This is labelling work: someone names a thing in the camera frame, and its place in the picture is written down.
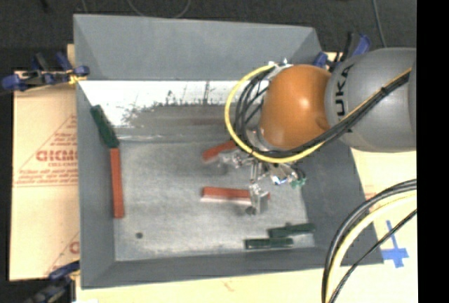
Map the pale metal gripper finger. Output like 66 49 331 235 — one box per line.
216 151 246 170
248 183 272 215

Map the red-brown flat block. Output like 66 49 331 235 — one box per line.
201 140 238 163
200 186 272 205
109 148 126 219

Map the dark green flat block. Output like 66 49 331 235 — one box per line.
267 222 316 239
244 237 295 250
90 105 121 149

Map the grey metal bin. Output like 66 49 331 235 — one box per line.
72 13 384 288

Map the brown cardboard board red print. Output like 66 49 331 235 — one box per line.
8 43 82 281

